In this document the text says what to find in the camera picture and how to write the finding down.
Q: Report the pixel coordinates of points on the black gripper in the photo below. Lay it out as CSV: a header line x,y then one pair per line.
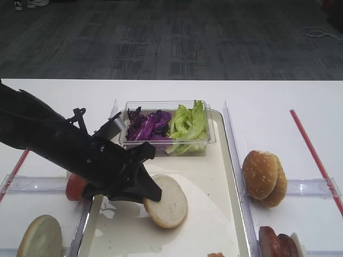
x,y
110,169

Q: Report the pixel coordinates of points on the bun half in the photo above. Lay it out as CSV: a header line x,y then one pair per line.
x,y
43,237
172,209

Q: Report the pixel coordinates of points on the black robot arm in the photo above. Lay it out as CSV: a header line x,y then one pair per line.
x,y
28,123

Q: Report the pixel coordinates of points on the red tomato slices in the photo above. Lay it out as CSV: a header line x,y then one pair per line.
x,y
75,187

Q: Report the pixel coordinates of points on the green lettuce leaves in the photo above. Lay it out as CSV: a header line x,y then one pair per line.
x,y
188,125

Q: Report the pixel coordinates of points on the brown meat patty rear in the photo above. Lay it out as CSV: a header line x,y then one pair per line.
x,y
288,246

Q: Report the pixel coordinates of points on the purple cabbage leaves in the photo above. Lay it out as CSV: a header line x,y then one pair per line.
x,y
152,127

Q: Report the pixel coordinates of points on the clear plastic salad container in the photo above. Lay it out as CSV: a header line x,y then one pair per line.
x,y
148,107

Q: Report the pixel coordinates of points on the left red strip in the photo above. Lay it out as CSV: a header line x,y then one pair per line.
x,y
16,171

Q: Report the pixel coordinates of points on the red strip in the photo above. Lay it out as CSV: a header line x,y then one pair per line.
x,y
16,171
317,160

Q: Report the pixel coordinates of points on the silver metal tray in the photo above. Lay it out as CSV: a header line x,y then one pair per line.
x,y
198,214

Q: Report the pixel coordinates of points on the orange food scrap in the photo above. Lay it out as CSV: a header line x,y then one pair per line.
x,y
215,255

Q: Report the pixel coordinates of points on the sesame top bun front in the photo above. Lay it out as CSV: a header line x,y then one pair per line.
x,y
260,170

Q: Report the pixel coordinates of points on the sesame bun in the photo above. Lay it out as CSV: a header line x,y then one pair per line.
x,y
260,170
280,189

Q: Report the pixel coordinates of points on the sesame top bun rear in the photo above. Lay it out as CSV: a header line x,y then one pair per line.
x,y
280,189

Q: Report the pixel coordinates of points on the right red strip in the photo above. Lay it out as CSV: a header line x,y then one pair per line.
x,y
317,160

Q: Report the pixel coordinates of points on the white shoes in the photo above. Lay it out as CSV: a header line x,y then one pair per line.
x,y
18,4

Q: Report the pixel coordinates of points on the white plastic patty stopper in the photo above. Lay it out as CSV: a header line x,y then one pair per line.
x,y
300,248

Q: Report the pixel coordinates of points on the clear tomato holder rail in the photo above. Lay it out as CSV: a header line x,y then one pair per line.
x,y
33,185

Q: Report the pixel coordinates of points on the right clear vertical rail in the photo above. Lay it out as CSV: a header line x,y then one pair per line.
x,y
243,199

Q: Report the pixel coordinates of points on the clear right bun rail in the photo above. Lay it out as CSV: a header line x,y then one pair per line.
x,y
320,188

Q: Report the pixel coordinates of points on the clear patty holder rail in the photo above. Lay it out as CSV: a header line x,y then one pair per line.
x,y
324,253

